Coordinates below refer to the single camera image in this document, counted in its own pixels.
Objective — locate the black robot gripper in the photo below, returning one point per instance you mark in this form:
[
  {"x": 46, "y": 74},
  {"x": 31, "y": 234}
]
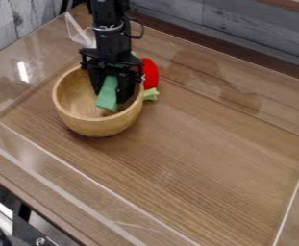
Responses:
[{"x": 111, "y": 59}]

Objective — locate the green rectangular block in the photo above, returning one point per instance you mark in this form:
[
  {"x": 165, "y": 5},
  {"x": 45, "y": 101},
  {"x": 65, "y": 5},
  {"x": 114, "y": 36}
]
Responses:
[{"x": 106, "y": 100}]

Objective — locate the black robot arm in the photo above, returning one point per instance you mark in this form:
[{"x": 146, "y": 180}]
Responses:
[{"x": 111, "y": 13}]

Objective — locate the brown wooden bowl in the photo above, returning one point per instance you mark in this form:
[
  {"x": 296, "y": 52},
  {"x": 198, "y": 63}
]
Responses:
[{"x": 74, "y": 100}]

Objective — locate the red plush strawberry toy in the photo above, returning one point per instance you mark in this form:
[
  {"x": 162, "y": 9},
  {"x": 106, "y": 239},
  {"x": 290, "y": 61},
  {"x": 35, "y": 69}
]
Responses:
[{"x": 151, "y": 80}]

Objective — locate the clear acrylic tray wall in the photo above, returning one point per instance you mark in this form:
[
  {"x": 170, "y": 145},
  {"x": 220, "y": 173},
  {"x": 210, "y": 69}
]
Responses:
[{"x": 79, "y": 205}]

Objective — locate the black table clamp mount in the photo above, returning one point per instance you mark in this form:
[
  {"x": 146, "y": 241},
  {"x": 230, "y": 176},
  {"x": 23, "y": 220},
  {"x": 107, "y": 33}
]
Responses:
[{"x": 25, "y": 231}]

